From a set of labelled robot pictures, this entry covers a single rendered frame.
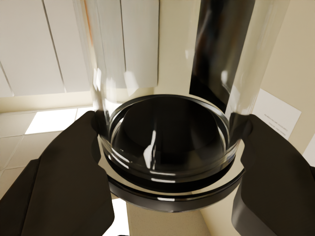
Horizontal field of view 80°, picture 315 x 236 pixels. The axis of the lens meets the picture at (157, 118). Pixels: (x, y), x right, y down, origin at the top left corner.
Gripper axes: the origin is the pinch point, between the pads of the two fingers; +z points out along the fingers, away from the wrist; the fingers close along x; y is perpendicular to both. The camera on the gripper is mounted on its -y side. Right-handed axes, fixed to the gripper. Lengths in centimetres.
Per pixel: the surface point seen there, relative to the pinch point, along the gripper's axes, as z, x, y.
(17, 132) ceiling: 187, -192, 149
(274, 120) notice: 55, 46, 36
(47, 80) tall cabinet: 216, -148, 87
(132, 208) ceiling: 85, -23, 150
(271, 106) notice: 59, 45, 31
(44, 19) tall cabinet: 221, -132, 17
